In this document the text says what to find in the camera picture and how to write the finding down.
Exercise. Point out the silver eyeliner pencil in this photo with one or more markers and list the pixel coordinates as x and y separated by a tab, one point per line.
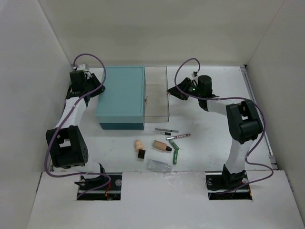
166	130

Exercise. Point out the green tube lower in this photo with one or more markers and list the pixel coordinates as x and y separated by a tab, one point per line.
175	157

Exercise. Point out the beige foundation bottle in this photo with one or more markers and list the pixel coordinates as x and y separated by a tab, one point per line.
161	146

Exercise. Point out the black silver pencil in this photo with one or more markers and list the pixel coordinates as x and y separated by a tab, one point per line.
162	133

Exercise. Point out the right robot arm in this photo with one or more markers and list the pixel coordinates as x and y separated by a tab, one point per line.
244	126

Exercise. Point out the green tube upper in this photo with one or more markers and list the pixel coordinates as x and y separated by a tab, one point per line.
174	145

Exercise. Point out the clear plastic tube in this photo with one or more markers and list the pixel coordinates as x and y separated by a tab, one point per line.
157	166

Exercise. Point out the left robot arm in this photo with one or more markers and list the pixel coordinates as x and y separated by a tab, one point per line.
68	148

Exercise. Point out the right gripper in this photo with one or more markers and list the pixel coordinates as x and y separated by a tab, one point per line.
175	92

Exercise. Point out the beige makeup sponge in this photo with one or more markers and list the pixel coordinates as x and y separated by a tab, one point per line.
138	145

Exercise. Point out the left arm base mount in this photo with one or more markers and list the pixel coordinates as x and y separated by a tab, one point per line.
101	188

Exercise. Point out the aluminium rail right edge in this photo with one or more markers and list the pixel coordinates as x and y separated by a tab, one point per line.
261	144

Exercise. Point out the clear acrylic drawer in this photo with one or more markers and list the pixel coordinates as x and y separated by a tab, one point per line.
156	97

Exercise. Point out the small black jar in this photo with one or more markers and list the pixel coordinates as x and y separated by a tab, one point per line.
141	154

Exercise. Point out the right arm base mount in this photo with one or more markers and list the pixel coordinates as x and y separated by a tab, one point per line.
224	186

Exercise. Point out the green tube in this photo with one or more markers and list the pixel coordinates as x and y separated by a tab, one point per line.
175	157
174	145

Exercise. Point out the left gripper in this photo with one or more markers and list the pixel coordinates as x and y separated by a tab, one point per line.
94	84

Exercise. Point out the red lip pencil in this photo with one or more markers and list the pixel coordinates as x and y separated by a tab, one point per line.
178	136

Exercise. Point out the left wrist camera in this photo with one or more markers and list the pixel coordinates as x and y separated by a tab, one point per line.
82	67

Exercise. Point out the teal drawer box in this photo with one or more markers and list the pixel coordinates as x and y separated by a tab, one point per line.
122	105

